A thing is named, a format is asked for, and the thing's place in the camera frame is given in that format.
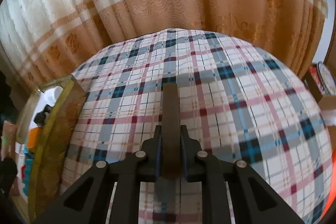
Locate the cream and orange curtain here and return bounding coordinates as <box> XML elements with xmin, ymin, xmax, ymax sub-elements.
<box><xmin>1</xmin><ymin>0</ymin><xmax>328</xmax><ymax>89</ymax></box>

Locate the brown wallet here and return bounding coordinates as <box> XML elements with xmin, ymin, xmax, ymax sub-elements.
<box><xmin>154</xmin><ymin>83</ymin><xmax>188</xmax><ymax>204</ymax></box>

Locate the round cookie tin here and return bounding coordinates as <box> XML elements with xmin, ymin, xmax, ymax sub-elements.
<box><xmin>317</xmin><ymin>62</ymin><xmax>336</xmax><ymax>96</ymax></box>

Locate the gold metal tin tray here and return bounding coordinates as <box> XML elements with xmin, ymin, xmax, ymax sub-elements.
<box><xmin>17</xmin><ymin>75</ymin><xmax>87</xmax><ymax>223</ymax></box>

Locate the black grey hair claw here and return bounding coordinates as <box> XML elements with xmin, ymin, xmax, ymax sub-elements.
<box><xmin>34</xmin><ymin>105</ymin><xmax>52</xmax><ymax>127</ymax></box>

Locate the cardboard box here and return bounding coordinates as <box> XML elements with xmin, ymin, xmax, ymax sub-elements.
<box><xmin>302</xmin><ymin>64</ymin><xmax>336</xmax><ymax>110</ymax></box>

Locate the white pill bottle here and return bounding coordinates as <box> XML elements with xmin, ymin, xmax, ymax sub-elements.
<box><xmin>44</xmin><ymin>86</ymin><xmax>63</xmax><ymax>107</ymax></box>

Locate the orange toy block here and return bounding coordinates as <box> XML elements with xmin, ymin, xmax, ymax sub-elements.
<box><xmin>27</xmin><ymin>127</ymin><xmax>43</xmax><ymax>149</ymax></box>

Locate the teal studded building brick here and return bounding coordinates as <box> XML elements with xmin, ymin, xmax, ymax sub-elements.
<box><xmin>22</xmin><ymin>152</ymin><xmax>35</xmax><ymax>196</ymax></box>

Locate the plaid tablecloth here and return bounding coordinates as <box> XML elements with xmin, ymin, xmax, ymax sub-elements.
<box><xmin>61</xmin><ymin>29</ymin><xmax>332</xmax><ymax>223</ymax></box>

